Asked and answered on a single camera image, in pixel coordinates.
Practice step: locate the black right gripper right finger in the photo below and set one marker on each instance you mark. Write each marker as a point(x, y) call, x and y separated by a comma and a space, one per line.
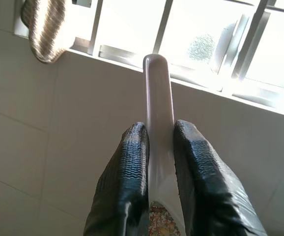
point(206, 182)

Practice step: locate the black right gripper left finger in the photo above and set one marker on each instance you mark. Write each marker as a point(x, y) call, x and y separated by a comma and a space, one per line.
point(124, 177)

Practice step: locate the white ceramic spoon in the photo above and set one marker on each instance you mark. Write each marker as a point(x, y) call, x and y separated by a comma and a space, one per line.
point(158, 98)

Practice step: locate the white barred window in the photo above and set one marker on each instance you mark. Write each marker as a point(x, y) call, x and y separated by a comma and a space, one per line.
point(96, 22)

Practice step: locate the brown white striped cloth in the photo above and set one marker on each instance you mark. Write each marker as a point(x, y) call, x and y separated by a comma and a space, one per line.
point(46, 32)

